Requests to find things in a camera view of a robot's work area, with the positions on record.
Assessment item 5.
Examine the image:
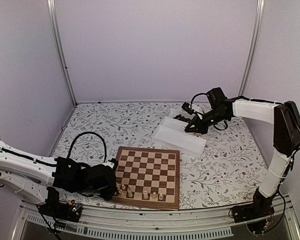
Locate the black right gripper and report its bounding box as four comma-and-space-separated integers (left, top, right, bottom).
185, 108, 228, 135

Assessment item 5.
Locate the light chess knight piece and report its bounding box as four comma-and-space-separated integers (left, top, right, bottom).
118, 189, 124, 197

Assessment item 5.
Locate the light chess piece rook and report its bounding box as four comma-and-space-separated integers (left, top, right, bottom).
127, 190, 134, 198

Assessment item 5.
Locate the light chess queen piece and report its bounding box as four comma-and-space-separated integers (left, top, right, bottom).
142, 190, 149, 200

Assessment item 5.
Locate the wooden chess board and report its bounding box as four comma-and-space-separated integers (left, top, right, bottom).
111, 146, 180, 211

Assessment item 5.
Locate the light chess piece bishop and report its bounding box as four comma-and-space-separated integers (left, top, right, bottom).
151, 192, 158, 200

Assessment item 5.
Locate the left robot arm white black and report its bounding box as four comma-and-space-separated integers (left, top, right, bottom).
0, 135, 118, 217

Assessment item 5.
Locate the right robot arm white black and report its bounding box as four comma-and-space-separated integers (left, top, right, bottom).
181, 87, 300, 218

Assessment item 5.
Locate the pile of dark chess pieces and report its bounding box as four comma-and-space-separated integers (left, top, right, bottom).
173, 114, 191, 123

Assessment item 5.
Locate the white plastic divided tray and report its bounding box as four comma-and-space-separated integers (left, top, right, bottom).
151, 108, 208, 157

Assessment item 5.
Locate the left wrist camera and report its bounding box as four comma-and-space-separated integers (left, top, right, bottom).
102, 158, 118, 172

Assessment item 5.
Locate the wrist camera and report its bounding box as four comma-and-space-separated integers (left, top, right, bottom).
181, 102, 204, 116
102, 158, 118, 172

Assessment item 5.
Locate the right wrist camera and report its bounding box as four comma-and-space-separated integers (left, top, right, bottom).
181, 102, 204, 116

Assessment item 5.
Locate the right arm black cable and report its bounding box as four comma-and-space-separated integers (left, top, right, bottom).
190, 92, 208, 106

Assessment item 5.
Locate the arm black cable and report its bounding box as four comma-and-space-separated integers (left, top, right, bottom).
64, 131, 108, 165
190, 92, 208, 106

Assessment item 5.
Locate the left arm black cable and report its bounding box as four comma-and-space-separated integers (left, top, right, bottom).
64, 131, 108, 165

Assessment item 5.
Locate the front aluminium rail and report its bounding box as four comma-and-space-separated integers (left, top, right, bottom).
12, 195, 300, 240

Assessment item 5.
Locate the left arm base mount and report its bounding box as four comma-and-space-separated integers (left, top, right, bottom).
38, 187, 82, 223

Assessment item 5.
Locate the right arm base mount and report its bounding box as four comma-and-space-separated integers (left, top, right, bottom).
229, 198, 275, 235

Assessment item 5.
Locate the right aluminium frame post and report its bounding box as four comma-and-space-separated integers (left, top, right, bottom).
238, 0, 265, 96

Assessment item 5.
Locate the aluminium frame post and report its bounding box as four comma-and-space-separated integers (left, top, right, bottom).
238, 0, 265, 96
46, 0, 78, 107

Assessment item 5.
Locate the left aluminium frame post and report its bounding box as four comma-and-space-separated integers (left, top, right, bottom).
46, 0, 78, 107

